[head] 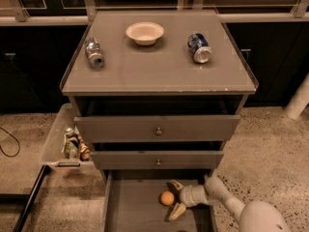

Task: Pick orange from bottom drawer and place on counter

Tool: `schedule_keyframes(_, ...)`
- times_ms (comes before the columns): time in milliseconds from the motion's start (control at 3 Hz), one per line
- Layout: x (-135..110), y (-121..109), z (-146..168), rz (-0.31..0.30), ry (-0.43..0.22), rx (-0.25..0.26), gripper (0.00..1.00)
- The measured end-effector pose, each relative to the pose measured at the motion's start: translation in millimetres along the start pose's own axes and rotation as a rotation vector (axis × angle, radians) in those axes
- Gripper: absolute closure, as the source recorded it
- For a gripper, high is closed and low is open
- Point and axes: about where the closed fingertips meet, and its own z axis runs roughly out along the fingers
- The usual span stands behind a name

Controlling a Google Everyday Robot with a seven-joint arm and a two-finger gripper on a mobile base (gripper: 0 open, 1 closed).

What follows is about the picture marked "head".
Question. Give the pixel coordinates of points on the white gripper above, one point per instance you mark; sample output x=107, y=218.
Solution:
x=188, y=196

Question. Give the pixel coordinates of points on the orange fruit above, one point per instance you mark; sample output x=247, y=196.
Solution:
x=167, y=198

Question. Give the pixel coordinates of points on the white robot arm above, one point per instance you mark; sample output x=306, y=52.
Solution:
x=263, y=182

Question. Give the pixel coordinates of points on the grey middle drawer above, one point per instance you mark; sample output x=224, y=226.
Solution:
x=157, y=160

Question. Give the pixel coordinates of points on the grey drawer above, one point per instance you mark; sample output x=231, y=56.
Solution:
x=132, y=202
x=157, y=128
x=157, y=160

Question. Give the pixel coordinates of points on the grey bottom drawer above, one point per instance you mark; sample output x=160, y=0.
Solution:
x=132, y=202

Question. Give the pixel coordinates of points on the grey top drawer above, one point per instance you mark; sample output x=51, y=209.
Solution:
x=157, y=128

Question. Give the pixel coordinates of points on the grey drawer cabinet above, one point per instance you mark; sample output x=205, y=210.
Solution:
x=160, y=79

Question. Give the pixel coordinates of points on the brown snack item in bin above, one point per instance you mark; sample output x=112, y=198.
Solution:
x=84, y=150

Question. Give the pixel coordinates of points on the green crumpled can in bin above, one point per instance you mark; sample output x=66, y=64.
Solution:
x=70, y=149

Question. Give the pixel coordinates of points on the clear plastic bin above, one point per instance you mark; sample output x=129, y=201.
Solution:
x=52, y=153

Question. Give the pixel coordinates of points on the crushed blue can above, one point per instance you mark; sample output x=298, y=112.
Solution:
x=199, y=48

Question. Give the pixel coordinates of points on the crushed silver can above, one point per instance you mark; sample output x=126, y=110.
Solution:
x=92, y=52

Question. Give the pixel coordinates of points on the white paper bowl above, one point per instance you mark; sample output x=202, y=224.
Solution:
x=145, y=33

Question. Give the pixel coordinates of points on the black floor rail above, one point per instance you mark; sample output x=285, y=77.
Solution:
x=30, y=199

